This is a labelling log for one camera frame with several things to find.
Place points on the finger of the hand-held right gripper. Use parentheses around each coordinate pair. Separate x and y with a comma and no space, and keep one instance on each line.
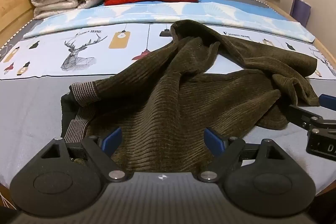
(302,115)
(328,102)

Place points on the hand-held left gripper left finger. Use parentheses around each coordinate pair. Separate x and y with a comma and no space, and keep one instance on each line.
(113,138)

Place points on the deer printed bed sheet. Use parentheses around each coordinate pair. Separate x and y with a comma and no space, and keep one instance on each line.
(39,98)

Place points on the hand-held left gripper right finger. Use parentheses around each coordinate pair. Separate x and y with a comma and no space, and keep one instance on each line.
(214,138)

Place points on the blue leaf patterned quilt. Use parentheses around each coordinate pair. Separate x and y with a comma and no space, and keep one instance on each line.
(183,11)

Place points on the purple bag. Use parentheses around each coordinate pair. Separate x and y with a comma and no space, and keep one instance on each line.
(300,11)

